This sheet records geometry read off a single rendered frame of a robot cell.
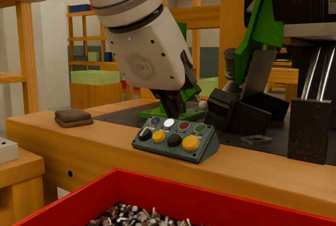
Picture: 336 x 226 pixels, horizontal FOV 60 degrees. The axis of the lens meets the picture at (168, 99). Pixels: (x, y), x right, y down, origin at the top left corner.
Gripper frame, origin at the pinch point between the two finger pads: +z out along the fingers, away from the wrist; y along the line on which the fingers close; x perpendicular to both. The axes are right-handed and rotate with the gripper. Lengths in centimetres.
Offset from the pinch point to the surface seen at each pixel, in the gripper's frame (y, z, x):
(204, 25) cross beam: -33, 27, 70
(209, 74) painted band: -516, 670, 805
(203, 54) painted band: -545, 604, 852
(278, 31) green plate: 8.2, 6.1, 29.7
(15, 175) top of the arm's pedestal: -35.4, 10.6, -16.6
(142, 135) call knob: -10.1, 9.2, -0.9
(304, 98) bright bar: 15.8, 10.4, 14.4
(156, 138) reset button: -6.8, 9.1, -0.8
